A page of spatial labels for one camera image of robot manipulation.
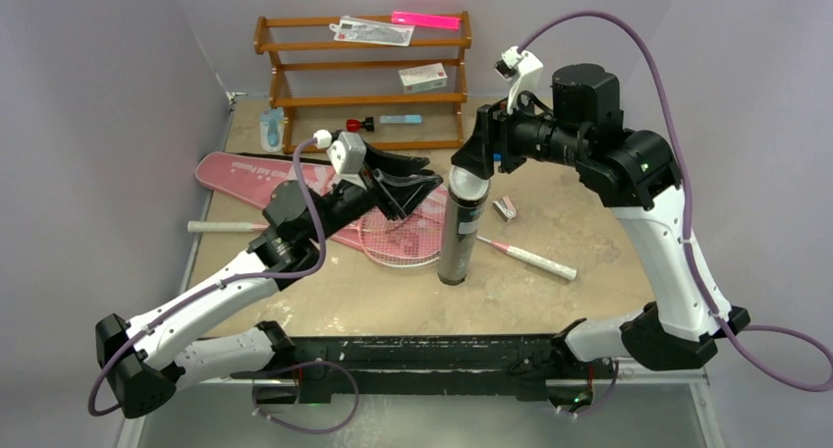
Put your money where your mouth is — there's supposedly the light blue glue stick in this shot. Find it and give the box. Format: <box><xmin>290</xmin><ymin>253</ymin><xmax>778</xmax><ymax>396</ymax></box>
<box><xmin>378</xmin><ymin>114</ymin><xmax>422</xmax><ymax>125</ymax></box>

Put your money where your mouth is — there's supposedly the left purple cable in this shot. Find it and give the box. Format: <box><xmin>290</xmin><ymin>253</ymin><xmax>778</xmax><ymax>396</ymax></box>
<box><xmin>87</xmin><ymin>138</ymin><xmax>361</xmax><ymax>434</ymax></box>

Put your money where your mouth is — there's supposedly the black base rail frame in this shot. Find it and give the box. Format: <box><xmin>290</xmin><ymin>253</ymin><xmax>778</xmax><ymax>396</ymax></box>
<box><xmin>227</xmin><ymin>330</ymin><xmax>707</xmax><ymax>408</ymax></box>

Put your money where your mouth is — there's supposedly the pink racket cover bag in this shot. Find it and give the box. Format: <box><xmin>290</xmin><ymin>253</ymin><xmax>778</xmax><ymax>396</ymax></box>
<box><xmin>194</xmin><ymin>150</ymin><xmax>450</xmax><ymax>252</ymax></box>

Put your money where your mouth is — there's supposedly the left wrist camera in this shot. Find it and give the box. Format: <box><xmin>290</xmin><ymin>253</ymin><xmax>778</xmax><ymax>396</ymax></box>
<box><xmin>313</xmin><ymin>130</ymin><xmax>367</xmax><ymax>176</ymax></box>

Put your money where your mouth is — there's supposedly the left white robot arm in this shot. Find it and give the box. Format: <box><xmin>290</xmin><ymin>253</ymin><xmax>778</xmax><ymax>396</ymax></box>
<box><xmin>87</xmin><ymin>140</ymin><xmax>443</xmax><ymax>419</ymax></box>

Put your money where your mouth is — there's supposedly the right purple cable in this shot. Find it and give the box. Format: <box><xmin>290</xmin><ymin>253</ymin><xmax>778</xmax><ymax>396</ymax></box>
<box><xmin>517</xmin><ymin>11</ymin><xmax>833</xmax><ymax>420</ymax></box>

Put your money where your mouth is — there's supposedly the wooden three-tier shelf rack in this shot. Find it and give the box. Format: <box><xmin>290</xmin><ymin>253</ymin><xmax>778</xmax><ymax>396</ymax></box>
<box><xmin>252</xmin><ymin>11</ymin><xmax>472</xmax><ymax>153</ymax></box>

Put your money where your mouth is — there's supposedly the pink badminton racket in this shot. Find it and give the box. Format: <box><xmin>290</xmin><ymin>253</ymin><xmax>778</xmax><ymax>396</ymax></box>
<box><xmin>352</xmin><ymin>192</ymin><xmax>578</xmax><ymax>282</ymax></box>
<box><xmin>187</xmin><ymin>220</ymin><xmax>267</xmax><ymax>234</ymax></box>

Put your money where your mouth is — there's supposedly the light blue packaged item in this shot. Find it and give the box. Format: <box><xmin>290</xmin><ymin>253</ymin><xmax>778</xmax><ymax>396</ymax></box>
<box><xmin>259</xmin><ymin>107</ymin><xmax>285</xmax><ymax>153</ymax></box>

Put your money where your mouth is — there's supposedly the white red small box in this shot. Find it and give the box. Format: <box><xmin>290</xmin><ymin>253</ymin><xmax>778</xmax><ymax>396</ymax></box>
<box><xmin>398</xmin><ymin>63</ymin><xmax>448</xmax><ymax>94</ymax></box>

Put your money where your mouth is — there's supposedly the clear plastic blister package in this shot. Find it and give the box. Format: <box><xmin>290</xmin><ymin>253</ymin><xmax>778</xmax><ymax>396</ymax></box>
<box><xmin>329</xmin><ymin>16</ymin><xmax>416</xmax><ymax>47</ymax></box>

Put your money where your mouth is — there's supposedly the purple cable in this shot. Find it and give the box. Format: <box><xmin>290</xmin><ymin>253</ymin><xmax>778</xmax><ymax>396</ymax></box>
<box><xmin>517</xmin><ymin>11</ymin><xmax>833</xmax><ymax>420</ymax></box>
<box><xmin>87</xmin><ymin>138</ymin><xmax>361</xmax><ymax>434</ymax></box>

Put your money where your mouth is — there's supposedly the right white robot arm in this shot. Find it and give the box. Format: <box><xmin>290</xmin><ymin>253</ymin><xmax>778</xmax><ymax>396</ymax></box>
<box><xmin>452</xmin><ymin>64</ymin><xmax>750</xmax><ymax>376</ymax></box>

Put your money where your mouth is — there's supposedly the pink flat ruler package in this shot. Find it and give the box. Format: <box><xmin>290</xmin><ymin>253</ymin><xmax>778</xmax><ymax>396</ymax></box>
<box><xmin>391</xmin><ymin>11</ymin><xmax>461</xmax><ymax>30</ymax></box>

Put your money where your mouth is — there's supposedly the black shuttlecock tube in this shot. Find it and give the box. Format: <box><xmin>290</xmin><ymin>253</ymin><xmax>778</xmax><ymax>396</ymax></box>
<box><xmin>437</xmin><ymin>184</ymin><xmax>487</xmax><ymax>286</ymax></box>

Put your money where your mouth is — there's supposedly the white pink small clip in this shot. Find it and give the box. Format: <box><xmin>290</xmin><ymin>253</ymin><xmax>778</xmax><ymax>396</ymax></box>
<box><xmin>492</xmin><ymin>196</ymin><xmax>518</xmax><ymax>222</ymax></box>

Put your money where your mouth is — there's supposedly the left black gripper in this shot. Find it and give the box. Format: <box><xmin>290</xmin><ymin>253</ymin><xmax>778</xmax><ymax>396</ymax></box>
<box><xmin>306</xmin><ymin>140</ymin><xmax>440</xmax><ymax>245</ymax></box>

